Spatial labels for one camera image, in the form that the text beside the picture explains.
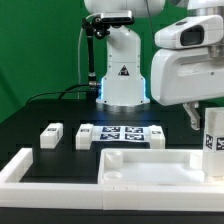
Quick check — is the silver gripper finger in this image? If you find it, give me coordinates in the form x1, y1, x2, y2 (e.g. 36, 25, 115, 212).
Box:
183, 102, 200, 130

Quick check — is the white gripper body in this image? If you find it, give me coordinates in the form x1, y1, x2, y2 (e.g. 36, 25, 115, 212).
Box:
151, 47, 224, 106

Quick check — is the white desk top tray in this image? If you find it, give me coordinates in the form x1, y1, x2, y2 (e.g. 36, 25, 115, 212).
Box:
98, 148, 224, 186

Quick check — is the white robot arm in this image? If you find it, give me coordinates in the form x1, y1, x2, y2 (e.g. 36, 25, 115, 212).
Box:
84, 0, 224, 130

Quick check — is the fiducial marker sheet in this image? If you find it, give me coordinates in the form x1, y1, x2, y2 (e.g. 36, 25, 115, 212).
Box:
92, 126, 149, 142

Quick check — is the white U-shaped fence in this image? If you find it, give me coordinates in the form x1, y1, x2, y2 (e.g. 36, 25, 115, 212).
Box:
0, 148, 224, 212

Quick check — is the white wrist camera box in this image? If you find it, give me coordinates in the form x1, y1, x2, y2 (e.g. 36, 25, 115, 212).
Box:
155, 15, 224, 49

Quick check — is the silver camera on mount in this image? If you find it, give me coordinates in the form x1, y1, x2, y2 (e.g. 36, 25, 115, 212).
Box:
100, 10, 134, 24

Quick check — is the black cable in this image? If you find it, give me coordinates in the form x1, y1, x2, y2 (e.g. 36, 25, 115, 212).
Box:
25, 83, 101, 106

